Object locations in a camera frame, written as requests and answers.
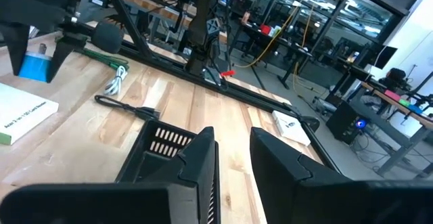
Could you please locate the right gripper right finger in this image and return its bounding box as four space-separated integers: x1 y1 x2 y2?
250 126 433 224

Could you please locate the yellow hanging cable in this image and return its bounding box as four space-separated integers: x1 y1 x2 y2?
235 0 325 95

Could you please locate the green braided usb cable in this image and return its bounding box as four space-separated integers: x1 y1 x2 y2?
74 46 130 71

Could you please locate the wooden workbench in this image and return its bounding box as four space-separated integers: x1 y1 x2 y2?
360 81 433 179

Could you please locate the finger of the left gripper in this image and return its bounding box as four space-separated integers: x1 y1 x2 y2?
46 34 88 83
0 23 30 76

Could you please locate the black aluminium rig frame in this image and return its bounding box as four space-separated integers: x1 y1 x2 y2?
67 0 342 176

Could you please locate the black slotted plastic basket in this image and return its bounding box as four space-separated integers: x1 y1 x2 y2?
114 118 221 224

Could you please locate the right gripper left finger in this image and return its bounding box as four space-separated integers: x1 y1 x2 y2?
0 126 221 224

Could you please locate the small flat white box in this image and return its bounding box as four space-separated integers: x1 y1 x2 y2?
271 110 311 147

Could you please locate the black usb cable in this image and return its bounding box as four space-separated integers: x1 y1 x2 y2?
94 94 161 121

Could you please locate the dark round ball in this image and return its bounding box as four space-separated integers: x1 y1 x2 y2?
91 20 123 54

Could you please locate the white green acer box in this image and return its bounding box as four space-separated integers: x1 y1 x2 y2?
0 83 60 146

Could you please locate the black wall screen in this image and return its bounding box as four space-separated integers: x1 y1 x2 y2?
371 45 398 70

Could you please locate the black computer blue light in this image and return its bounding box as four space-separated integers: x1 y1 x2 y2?
326 100 371 146

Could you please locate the small blue white adapter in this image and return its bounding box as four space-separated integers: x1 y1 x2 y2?
18 43 55 83

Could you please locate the white usb cable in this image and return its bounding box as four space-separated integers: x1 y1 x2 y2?
103 64 129 97

